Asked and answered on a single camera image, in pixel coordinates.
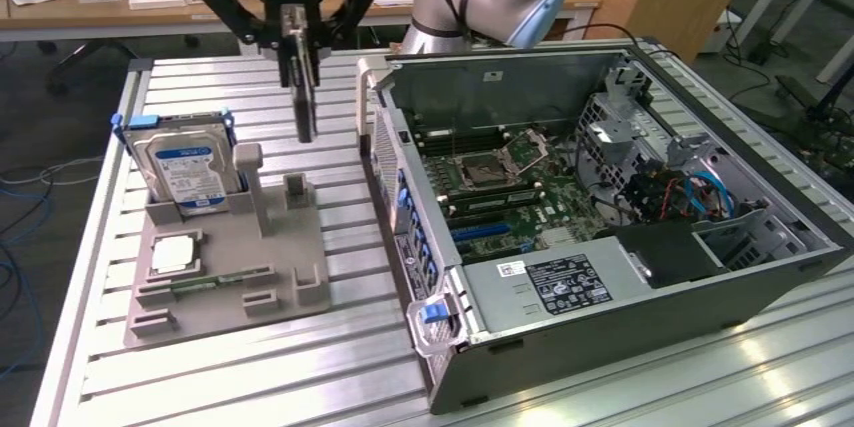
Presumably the green graphics card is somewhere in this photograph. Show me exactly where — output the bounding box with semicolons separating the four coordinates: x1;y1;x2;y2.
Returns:
277;2;321;144

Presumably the CPU socket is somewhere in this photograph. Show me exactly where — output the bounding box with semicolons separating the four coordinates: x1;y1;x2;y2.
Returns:
456;151;512;189

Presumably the metal socket cover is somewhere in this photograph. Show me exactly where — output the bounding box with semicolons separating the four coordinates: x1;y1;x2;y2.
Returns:
504;127;556;159

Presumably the perforated metal disk bay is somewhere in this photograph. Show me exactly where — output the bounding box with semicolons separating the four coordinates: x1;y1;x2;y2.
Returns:
573;66;675;183

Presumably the green RAM stick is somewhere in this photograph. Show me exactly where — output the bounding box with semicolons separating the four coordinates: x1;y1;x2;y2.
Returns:
445;190;541;212
149;266;265;294

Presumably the blue expansion slot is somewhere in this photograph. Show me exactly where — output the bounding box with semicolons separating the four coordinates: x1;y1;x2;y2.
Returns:
451;221;513;244

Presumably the green motherboard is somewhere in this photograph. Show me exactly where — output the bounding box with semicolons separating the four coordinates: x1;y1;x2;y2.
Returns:
409;114;606;268

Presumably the silver CPU chip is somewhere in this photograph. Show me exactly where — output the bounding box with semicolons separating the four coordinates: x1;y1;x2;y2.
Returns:
149;236;201;276

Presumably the silver chipset heat sink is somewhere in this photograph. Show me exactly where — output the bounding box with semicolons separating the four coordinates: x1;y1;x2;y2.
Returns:
543;227;585;251

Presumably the grey parts rack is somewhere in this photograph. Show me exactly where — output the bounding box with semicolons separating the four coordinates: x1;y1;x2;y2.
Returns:
121;142;333;348

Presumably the silver power supply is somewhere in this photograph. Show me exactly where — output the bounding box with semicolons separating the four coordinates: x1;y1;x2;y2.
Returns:
459;236;655;336

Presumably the plain metal disk bay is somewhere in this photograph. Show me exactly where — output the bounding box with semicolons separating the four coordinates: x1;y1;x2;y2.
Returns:
690;204;812;276

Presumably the black open PC case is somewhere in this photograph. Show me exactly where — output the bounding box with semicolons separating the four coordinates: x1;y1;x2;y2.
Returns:
356;41;854;416

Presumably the hard disk blue bracket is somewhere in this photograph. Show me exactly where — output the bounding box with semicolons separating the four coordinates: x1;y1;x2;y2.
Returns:
109;109;240;216

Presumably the red disk wire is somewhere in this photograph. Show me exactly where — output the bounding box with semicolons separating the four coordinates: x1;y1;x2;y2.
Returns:
643;174;688;213

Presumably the blue disk wire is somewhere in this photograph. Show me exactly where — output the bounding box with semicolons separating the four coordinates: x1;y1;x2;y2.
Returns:
686;171;739;221

